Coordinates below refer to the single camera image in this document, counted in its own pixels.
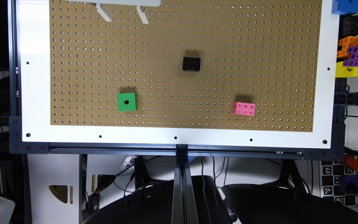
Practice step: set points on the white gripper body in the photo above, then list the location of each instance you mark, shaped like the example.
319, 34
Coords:
145, 3

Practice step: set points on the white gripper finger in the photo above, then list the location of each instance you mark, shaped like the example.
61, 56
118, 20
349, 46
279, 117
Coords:
104, 12
143, 14

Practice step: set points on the black block on pegboard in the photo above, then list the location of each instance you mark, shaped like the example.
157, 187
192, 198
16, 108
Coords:
191, 64

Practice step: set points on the green cube block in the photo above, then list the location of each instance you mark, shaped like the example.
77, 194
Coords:
127, 102

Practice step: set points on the pink block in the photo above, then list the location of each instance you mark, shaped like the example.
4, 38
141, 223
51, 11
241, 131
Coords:
242, 108

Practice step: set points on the black block at edge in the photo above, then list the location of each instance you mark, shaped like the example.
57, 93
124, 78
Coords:
348, 25

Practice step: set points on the yellow block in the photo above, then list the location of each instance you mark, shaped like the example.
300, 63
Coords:
345, 72

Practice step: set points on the orange block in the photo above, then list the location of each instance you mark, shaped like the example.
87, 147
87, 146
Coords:
345, 43

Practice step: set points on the dark blue block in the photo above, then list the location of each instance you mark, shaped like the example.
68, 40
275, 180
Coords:
348, 184

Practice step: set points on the white table board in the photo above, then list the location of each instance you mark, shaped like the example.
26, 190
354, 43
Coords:
33, 41

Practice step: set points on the brown pegboard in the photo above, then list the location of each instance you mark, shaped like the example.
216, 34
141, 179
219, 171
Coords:
260, 52

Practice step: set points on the white cabinet panel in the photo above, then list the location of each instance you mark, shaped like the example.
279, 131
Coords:
55, 188

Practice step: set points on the black chair left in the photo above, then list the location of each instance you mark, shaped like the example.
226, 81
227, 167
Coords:
154, 205

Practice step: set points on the black chair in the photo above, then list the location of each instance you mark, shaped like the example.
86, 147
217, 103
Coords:
266, 204
154, 205

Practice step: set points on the black chair right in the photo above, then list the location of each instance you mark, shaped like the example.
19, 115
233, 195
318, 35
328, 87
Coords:
266, 204

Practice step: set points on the fiducial marker board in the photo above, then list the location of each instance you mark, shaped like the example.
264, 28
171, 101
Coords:
330, 173

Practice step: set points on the black aluminium frame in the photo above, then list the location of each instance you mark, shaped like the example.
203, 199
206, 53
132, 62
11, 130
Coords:
183, 203

